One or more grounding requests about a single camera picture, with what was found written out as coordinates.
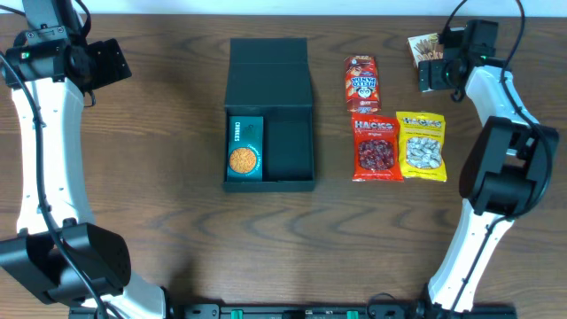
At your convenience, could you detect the brown Pocky box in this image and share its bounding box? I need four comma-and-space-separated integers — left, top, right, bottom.
407, 33, 444, 92

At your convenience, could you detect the teal cookies box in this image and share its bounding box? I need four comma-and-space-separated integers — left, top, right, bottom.
227, 116, 264, 182

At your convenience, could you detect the black gift box with lid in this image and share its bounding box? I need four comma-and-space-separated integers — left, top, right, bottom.
223, 38, 315, 192

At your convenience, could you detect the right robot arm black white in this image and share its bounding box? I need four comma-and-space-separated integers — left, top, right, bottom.
404, 19, 559, 318

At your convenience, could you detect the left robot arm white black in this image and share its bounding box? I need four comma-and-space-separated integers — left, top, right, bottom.
1, 38, 168, 318

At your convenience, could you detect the yellow Hacks candy bag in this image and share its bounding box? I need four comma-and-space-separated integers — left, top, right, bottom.
396, 112, 447, 182

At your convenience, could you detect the red Hello Panda box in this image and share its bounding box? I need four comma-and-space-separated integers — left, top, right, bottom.
345, 55, 381, 114

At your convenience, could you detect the red Hacks candy bag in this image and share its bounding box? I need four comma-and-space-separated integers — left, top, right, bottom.
351, 113, 403, 182

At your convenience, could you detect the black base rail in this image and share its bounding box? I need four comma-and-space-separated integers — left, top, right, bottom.
67, 302, 518, 319

